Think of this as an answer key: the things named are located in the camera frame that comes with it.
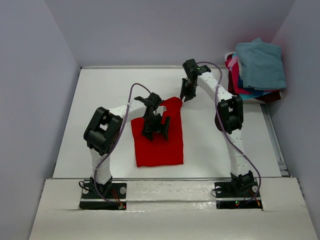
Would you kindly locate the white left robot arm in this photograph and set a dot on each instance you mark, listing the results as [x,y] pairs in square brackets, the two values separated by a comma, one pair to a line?
[106,127]

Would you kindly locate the red t shirt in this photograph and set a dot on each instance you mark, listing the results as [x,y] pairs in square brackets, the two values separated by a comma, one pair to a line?
[160,152]

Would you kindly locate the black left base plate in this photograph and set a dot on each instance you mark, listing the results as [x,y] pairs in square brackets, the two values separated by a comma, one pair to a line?
[114,199]

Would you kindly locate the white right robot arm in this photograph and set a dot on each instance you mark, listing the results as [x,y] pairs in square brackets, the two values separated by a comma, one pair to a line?
[229,118]

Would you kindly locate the bright blue t shirt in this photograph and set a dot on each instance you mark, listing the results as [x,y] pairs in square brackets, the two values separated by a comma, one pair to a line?
[249,93]

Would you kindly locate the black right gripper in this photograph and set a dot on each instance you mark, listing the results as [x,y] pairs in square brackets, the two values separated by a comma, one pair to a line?
[189,95]

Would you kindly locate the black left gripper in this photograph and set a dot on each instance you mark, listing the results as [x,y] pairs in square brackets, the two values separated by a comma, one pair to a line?
[147,131]

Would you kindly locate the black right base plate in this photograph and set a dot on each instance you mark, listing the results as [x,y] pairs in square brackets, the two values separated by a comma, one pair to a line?
[227,199]

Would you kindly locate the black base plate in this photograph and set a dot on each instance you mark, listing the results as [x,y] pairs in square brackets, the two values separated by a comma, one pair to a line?
[114,199]
[227,199]

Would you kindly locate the dark maroon t shirt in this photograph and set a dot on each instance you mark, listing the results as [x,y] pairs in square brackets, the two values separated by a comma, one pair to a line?
[270,97]

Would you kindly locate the pink t shirt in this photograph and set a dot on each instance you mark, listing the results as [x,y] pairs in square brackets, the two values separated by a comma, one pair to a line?
[233,76]

